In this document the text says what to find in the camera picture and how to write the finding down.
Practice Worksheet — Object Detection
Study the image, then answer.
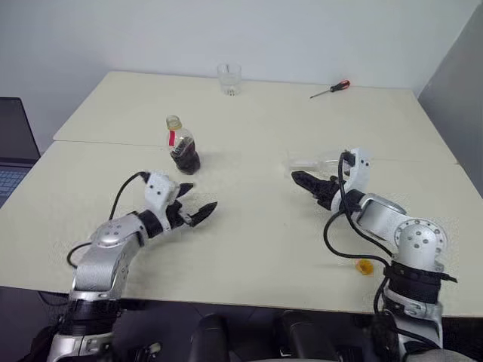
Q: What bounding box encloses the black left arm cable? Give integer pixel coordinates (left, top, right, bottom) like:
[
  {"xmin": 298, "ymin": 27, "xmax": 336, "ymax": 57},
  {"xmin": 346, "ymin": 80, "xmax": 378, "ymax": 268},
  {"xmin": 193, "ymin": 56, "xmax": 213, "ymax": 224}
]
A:
[{"xmin": 66, "ymin": 171, "xmax": 150, "ymax": 268}]

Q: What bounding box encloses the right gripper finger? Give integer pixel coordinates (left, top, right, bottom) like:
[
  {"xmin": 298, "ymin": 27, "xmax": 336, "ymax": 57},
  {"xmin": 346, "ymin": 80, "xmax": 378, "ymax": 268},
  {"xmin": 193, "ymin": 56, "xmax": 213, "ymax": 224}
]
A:
[{"xmin": 290, "ymin": 170, "xmax": 330, "ymax": 198}]

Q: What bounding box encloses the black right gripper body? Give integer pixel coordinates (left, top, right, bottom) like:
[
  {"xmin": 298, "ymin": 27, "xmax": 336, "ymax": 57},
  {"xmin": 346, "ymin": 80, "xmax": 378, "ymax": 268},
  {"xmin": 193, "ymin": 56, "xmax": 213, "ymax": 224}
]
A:
[{"xmin": 312, "ymin": 174, "xmax": 341, "ymax": 210}]

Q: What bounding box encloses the dark laptop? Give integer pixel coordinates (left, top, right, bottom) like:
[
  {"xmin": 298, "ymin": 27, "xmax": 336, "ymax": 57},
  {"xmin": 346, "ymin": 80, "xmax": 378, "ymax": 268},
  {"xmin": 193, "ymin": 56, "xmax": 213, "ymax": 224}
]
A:
[{"xmin": 0, "ymin": 97, "xmax": 42, "ymax": 209}]

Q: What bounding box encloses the yellow bottle cap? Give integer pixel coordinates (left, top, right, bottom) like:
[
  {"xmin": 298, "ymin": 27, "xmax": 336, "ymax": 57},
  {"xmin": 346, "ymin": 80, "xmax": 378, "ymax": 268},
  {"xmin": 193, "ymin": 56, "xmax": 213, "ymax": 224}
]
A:
[{"xmin": 355, "ymin": 258, "xmax": 375, "ymax": 277}]

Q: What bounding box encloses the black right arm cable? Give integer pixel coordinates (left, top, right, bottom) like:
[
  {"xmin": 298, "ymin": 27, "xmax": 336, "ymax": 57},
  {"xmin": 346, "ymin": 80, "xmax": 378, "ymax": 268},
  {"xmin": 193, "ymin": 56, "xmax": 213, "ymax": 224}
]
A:
[{"xmin": 323, "ymin": 149, "xmax": 397, "ymax": 316}]

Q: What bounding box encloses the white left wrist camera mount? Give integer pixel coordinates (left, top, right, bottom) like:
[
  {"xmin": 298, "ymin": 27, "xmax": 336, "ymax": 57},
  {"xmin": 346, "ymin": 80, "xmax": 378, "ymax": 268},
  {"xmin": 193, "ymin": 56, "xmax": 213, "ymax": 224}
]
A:
[{"xmin": 144, "ymin": 170, "xmax": 181, "ymax": 232}]

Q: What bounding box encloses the clear glass tumbler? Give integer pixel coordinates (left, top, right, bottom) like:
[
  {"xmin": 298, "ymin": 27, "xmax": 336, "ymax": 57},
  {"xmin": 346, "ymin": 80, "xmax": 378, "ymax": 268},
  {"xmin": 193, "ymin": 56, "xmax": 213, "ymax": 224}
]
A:
[{"xmin": 217, "ymin": 63, "xmax": 243, "ymax": 97}]

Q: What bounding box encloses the dark rounded shape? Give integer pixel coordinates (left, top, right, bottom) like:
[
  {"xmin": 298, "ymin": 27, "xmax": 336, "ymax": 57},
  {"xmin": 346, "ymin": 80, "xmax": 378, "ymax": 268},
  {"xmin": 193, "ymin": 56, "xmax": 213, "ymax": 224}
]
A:
[
  {"xmin": 197, "ymin": 313, "xmax": 232, "ymax": 362},
  {"xmin": 280, "ymin": 309, "xmax": 322, "ymax": 362}
]

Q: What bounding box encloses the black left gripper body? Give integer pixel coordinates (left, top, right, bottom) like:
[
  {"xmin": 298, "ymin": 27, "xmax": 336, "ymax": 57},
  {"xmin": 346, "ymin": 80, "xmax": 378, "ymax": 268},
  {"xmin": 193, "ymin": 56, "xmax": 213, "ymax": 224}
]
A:
[{"xmin": 165, "ymin": 199, "xmax": 194, "ymax": 230}]

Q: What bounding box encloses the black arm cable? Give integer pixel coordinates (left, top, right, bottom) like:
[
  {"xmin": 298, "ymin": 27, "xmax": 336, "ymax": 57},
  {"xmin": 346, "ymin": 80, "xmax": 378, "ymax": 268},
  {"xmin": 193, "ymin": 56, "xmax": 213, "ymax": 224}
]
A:
[
  {"xmin": 66, "ymin": 171, "xmax": 150, "ymax": 268},
  {"xmin": 323, "ymin": 149, "xmax": 397, "ymax": 316}
]

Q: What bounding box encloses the clear plastic object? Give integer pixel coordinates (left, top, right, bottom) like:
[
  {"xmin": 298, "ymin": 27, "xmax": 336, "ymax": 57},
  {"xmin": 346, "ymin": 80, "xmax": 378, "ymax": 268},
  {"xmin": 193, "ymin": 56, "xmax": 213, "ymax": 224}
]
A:
[{"xmin": 285, "ymin": 148, "xmax": 345, "ymax": 180}]

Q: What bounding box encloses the small dark liquid bottle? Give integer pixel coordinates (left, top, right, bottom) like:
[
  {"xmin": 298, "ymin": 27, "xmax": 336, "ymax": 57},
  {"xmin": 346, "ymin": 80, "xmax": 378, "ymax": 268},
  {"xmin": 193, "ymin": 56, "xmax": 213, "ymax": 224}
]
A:
[{"xmin": 165, "ymin": 115, "xmax": 202, "ymax": 176}]

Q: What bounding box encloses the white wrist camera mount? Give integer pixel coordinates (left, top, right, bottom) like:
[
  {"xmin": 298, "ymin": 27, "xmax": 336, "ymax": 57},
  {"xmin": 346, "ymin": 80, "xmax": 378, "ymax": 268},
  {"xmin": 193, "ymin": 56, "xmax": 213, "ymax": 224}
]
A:
[
  {"xmin": 327, "ymin": 147, "xmax": 374, "ymax": 213},
  {"xmin": 144, "ymin": 170, "xmax": 181, "ymax": 232}
]

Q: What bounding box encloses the red and black screwdriver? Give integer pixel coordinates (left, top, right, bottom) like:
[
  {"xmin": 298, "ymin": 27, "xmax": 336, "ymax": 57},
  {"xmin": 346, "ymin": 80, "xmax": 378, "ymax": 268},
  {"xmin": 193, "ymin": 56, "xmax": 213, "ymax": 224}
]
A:
[{"xmin": 309, "ymin": 78, "xmax": 351, "ymax": 100}]

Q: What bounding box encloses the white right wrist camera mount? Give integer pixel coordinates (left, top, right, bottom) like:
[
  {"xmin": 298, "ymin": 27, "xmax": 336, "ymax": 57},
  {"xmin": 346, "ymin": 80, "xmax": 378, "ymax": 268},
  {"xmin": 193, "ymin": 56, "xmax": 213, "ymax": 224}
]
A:
[{"xmin": 327, "ymin": 147, "xmax": 374, "ymax": 213}]

